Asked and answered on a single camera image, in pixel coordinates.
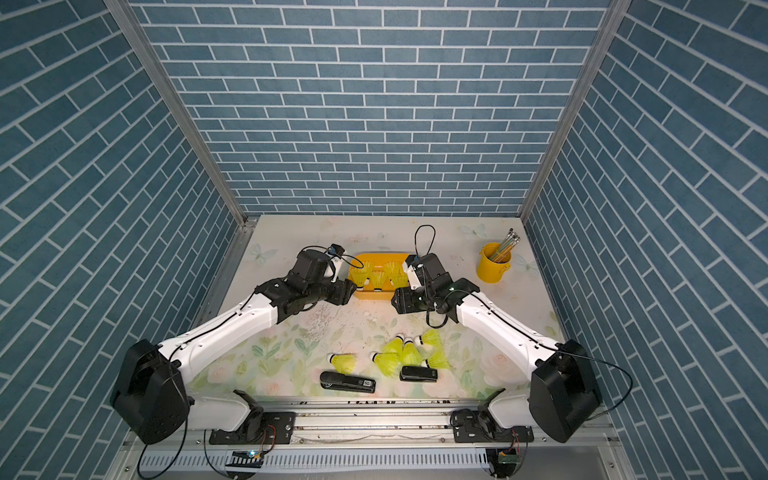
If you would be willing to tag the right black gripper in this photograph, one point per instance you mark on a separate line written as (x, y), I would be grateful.
(404, 300)

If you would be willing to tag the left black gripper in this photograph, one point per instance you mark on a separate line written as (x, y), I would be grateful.
(343, 292)

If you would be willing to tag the yellow plastic storage box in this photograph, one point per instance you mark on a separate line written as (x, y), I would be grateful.
(379, 259)

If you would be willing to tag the yellow shuttlecock small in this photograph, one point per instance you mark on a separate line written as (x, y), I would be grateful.
(394, 346)

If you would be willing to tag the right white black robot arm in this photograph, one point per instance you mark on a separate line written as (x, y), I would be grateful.
(563, 389)

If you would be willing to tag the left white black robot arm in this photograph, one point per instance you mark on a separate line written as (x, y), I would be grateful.
(151, 390)

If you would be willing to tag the yellow pen cup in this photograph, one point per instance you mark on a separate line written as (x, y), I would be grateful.
(488, 270)

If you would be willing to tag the yellow shuttlecock front upright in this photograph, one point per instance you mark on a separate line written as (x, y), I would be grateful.
(410, 355)

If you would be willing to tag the small black stapler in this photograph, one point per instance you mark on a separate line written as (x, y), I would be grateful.
(418, 374)

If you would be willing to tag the bundle of pencils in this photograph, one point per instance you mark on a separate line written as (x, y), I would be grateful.
(505, 247)

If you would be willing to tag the large black stapler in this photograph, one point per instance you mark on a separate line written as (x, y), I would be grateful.
(332, 380)

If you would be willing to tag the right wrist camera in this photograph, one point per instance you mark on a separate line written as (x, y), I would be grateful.
(410, 265)

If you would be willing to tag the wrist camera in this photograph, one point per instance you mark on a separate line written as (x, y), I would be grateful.
(410, 265)
(335, 253)

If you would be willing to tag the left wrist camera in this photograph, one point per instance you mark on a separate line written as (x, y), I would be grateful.
(335, 253)

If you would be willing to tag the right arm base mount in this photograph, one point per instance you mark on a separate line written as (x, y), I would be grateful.
(474, 426)

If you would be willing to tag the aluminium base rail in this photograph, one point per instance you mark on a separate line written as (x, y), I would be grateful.
(392, 421)

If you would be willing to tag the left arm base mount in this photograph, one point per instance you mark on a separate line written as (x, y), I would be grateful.
(258, 426)

